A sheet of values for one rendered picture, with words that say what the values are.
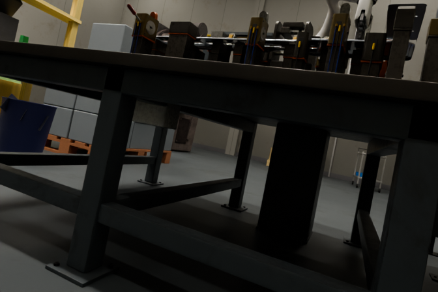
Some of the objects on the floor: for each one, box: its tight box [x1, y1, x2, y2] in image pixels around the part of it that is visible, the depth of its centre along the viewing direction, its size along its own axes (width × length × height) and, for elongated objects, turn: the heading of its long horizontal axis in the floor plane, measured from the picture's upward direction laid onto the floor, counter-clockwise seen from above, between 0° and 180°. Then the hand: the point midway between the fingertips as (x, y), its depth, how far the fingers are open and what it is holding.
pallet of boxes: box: [43, 23, 175, 164], centre depth 384 cm, size 138×92×140 cm
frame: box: [0, 53, 438, 292], centre depth 151 cm, size 256×161×66 cm, turn 150°
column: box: [256, 123, 330, 244], centre depth 199 cm, size 31×31×66 cm
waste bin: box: [0, 94, 57, 153], centre depth 250 cm, size 44×40×52 cm
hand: (359, 37), depth 130 cm, fingers closed, pressing on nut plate
